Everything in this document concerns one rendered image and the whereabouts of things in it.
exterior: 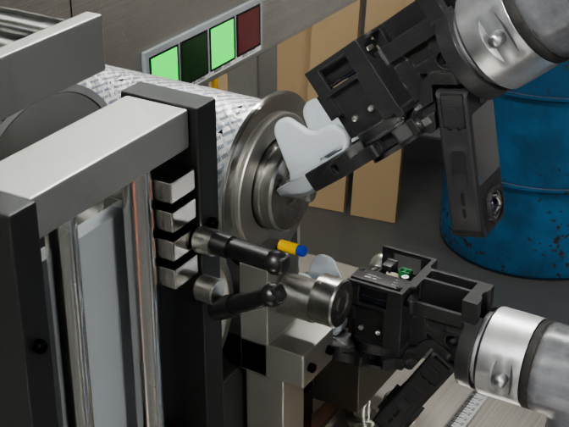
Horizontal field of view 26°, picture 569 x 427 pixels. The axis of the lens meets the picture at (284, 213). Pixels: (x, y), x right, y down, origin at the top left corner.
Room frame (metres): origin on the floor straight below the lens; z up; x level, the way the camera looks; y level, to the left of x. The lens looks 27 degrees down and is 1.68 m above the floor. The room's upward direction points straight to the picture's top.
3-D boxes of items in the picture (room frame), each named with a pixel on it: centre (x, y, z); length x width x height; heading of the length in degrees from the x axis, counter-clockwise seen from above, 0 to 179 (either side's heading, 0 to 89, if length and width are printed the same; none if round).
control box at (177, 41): (1.40, 0.09, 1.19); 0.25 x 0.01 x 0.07; 149
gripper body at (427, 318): (0.90, -0.12, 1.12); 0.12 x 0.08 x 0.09; 59
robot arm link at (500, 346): (0.86, -0.18, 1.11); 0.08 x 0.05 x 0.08; 149
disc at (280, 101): (0.90, 0.01, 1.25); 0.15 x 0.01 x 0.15; 149
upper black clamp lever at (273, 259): (0.57, 0.02, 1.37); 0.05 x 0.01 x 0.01; 59
